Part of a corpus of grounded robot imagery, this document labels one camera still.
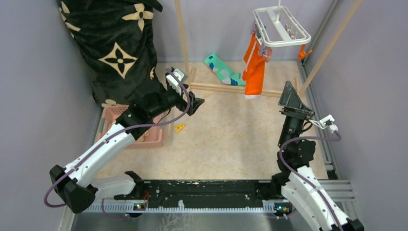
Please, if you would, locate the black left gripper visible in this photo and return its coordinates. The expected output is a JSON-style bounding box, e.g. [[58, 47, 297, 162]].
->
[[149, 83, 204, 118]]

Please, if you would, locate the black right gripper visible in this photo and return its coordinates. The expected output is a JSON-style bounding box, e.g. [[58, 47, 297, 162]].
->
[[277, 81, 315, 149]]

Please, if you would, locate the orange underwear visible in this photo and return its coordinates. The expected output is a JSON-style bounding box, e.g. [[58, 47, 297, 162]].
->
[[242, 33, 272, 100]]

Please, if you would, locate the white multi-clip hanger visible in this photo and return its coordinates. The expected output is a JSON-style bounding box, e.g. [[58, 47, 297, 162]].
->
[[252, 0, 312, 48]]

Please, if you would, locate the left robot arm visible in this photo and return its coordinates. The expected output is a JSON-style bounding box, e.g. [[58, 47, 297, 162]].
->
[[43, 84, 205, 214]]

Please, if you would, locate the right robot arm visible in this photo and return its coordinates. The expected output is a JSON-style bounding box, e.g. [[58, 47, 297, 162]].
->
[[271, 81, 365, 231]]

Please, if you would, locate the yellow clothes peg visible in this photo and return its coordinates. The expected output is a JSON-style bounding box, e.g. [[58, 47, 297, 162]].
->
[[174, 124, 185, 133]]

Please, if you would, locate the pink plastic basket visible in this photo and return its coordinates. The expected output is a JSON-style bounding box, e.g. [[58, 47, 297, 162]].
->
[[94, 105, 163, 149]]

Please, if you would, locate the beige cloth in basket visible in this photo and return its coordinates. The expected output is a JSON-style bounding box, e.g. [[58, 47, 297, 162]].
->
[[140, 129, 150, 141]]

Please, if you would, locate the green blue patterned sock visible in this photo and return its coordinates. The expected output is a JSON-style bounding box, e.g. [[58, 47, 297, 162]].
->
[[203, 53, 246, 86]]

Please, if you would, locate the black floral blanket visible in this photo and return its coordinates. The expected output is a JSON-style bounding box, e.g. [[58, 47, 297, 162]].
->
[[57, 0, 163, 108]]

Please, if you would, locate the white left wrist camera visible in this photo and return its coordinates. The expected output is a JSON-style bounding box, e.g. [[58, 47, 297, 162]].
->
[[165, 67, 188, 95]]

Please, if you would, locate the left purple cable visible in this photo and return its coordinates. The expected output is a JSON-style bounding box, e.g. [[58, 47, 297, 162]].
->
[[43, 68, 192, 221]]

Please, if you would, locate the wooden drying rack frame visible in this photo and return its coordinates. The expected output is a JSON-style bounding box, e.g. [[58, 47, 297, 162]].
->
[[175, 0, 363, 97]]

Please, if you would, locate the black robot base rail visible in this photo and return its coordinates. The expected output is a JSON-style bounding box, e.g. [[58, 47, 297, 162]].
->
[[114, 180, 286, 209]]

